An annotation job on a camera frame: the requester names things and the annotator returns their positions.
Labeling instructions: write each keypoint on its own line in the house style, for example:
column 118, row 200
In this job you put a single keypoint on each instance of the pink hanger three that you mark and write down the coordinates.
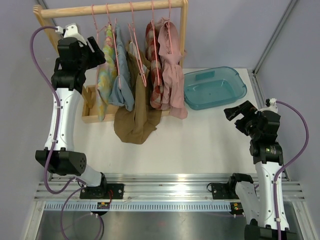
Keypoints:
column 134, row 48

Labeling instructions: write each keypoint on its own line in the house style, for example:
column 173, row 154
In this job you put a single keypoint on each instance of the wooden clothes rack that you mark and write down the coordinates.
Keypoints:
column 89, row 111

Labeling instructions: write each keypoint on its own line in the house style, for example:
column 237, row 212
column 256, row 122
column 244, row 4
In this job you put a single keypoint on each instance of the teal plastic bin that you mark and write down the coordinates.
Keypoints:
column 213, row 87

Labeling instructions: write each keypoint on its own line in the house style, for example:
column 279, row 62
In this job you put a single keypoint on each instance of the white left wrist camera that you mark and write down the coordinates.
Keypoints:
column 71, row 31

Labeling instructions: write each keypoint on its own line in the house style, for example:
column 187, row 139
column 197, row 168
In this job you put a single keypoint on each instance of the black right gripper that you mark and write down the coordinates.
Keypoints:
column 232, row 113

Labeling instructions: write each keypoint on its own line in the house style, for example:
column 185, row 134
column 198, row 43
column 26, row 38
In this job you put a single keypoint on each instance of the white slotted cable duct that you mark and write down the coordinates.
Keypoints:
column 139, row 206

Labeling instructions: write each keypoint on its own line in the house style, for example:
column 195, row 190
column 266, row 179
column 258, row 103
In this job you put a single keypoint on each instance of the brown garment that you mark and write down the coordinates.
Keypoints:
column 135, row 126

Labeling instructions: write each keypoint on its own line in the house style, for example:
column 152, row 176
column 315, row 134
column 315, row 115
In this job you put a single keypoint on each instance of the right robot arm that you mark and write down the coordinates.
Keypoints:
column 263, row 205

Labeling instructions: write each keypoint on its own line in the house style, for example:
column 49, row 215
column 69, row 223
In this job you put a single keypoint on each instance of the light blue shirt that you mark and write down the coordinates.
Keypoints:
column 122, row 94

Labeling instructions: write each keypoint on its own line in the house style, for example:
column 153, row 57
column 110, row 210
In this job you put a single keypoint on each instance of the aluminium mounting rail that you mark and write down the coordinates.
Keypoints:
column 161, row 187

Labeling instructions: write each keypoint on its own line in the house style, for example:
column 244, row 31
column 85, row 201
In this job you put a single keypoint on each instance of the pink hanger one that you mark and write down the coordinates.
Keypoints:
column 97, row 40

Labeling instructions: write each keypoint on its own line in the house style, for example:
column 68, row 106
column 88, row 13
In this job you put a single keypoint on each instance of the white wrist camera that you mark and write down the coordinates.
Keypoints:
column 270, row 105
column 71, row 31

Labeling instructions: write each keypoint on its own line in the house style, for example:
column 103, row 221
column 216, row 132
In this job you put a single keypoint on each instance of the pink hanger four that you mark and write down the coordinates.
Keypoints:
column 154, row 42

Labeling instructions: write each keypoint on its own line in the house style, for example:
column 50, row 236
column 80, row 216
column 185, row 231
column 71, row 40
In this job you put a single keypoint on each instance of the pink skirt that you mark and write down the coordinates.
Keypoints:
column 172, row 72

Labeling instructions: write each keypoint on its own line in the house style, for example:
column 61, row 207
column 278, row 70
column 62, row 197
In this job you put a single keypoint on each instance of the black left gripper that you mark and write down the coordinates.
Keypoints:
column 96, row 56

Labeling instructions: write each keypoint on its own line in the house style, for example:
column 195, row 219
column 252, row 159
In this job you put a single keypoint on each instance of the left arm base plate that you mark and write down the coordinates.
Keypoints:
column 110, row 191

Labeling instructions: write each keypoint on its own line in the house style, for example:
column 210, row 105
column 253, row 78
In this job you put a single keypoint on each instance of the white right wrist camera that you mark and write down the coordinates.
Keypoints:
column 270, row 105

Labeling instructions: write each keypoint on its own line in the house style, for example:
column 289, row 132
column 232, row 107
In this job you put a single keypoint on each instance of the red plaid garment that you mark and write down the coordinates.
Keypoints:
column 156, row 97

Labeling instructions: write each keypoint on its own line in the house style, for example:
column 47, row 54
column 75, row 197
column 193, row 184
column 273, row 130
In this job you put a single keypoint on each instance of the floral pastel garment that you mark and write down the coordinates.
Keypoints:
column 107, row 75

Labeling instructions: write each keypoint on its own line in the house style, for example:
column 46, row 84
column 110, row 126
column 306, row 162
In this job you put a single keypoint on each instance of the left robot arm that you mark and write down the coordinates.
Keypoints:
column 58, row 155

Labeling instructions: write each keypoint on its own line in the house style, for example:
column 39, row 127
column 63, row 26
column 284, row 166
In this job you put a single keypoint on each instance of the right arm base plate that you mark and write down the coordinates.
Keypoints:
column 221, row 191

